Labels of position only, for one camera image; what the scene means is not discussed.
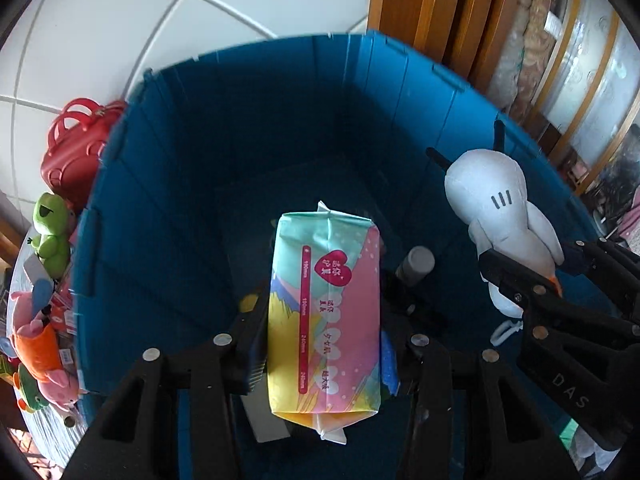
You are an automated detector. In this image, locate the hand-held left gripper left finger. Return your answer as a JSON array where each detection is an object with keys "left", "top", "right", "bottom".
[{"left": 62, "top": 285, "right": 272, "bottom": 480}]

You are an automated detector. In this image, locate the blue plastic storage box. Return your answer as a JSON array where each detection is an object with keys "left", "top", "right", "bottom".
[{"left": 67, "top": 30, "right": 616, "bottom": 480}]

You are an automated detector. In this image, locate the grey capped tube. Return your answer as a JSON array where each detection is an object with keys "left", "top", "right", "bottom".
[{"left": 394, "top": 246, "right": 436, "bottom": 288}]

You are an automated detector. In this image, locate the pig plush in orange clothes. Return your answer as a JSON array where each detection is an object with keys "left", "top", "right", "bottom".
[{"left": 10, "top": 325, "right": 83, "bottom": 408}]

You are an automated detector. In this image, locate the pink pig plush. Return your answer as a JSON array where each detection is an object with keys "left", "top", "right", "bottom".
[{"left": 7, "top": 287, "right": 56, "bottom": 341}]

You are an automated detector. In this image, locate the person's right hand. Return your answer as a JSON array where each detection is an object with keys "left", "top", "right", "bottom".
[{"left": 562, "top": 422, "right": 623, "bottom": 476}]

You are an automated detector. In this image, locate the yellow duck plush green hood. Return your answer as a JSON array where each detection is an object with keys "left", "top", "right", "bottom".
[{"left": 12, "top": 365, "right": 51, "bottom": 413}]

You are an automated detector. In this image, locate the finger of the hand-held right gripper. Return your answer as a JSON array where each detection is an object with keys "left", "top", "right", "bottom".
[
  {"left": 477, "top": 248, "right": 562, "bottom": 319},
  {"left": 561, "top": 238, "right": 640, "bottom": 322}
]

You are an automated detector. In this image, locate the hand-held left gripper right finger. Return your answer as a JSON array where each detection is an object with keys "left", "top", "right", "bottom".
[{"left": 379, "top": 269, "right": 571, "bottom": 480}]

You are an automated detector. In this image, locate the pastel soft packet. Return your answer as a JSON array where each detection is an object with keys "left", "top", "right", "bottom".
[{"left": 265, "top": 200, "right": 383, "bottom": 446}]

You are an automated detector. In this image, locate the green frog plush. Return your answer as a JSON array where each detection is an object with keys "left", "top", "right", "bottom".
[{"left": 27, "top": 192, "right": 78, "bottom": 278}]

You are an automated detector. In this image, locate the white plush toy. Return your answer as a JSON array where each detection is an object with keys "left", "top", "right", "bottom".
[{"left": 425, "top": 120, "right": 566, "bottom": 348}]

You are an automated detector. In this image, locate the printed card packet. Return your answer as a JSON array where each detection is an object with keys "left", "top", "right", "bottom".
[{"left": 50, "top": 290, "right": 78, "bottom": 376}]

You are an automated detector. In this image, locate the red hard-shell case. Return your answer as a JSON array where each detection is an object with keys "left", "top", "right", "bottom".
[{"left": 41, "top": 98, "right": 128, "bottom": 213}]

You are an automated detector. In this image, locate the wooden door frame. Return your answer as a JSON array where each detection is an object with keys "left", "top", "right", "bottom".
[{"left": 367, "top": 0, "right": 531, "bottom": 91}]

